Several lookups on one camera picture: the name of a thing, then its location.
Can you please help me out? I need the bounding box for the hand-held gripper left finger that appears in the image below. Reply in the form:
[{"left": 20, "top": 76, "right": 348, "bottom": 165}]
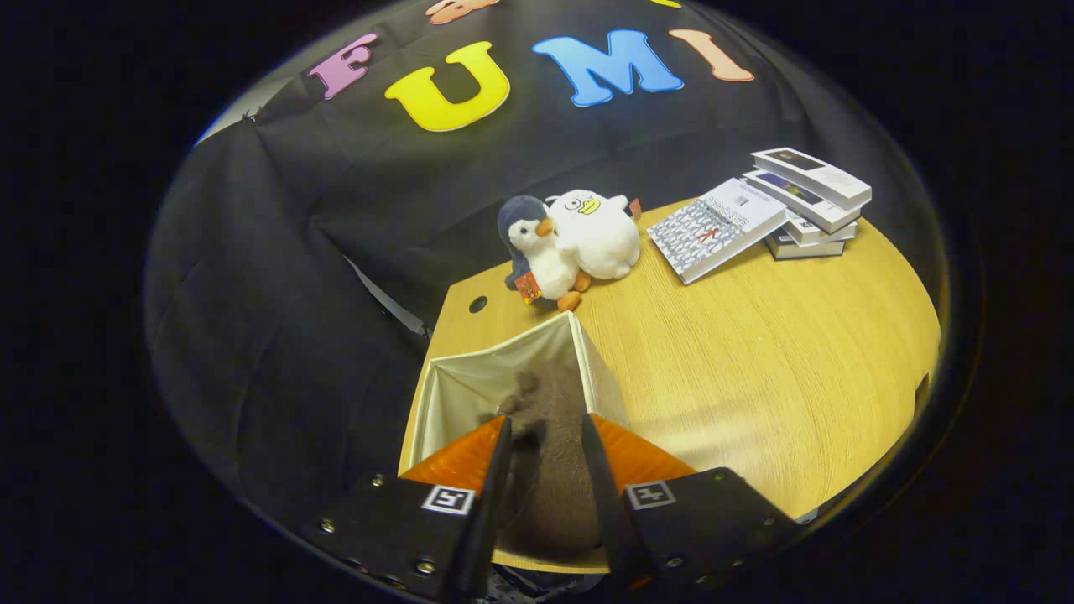
[{"left": 295, "top": 415, "right": 514, "bottom": 603}]

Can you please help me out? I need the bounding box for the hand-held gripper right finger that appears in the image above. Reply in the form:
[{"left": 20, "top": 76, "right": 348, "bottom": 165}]
[{"left": 581, "top": 412, "right": 800, "bottom": 595}]

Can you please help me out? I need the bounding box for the brown fuzzy slipper shoe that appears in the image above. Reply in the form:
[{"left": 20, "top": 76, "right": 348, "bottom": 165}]
[{"left": 482, "top": 361, "right": 607, "bottom": 561}]

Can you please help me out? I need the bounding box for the beige fabric storage box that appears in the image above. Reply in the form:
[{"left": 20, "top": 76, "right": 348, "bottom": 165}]
[{"left": 399, "top": 310, "right": 630, "bottom": 575}]

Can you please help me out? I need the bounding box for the grey penguin plush toy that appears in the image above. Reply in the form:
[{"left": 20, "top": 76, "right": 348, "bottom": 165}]
[{"left": 497, "top": 195, "right": 592, "bottom": 313}]

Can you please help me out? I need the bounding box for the white duck plush toy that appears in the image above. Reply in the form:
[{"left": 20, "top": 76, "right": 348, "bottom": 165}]
[{"left": 545, "top": 189, "right": 643, "bottom": 281}]

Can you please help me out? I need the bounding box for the patterned cover white book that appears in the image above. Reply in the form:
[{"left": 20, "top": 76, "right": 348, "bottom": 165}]
[{"left": 647, "top": 177, "right": 788, "bottom": 285}]

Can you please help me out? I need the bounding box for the dark grey book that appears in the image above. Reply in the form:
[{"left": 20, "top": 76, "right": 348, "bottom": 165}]
[{"left": 765, "top": 231, "right": 846, "bottom": 261}]

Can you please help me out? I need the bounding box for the thin white book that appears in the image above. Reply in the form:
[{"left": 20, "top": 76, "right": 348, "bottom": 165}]
[{"left": 782, "top": 210, "right": 858, "bottom": 246}]

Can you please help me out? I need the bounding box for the white book blue photo cover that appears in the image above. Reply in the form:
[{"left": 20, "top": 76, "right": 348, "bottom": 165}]
[{"left": 743, "top": 170, "right": 863, "bottom": 234}]

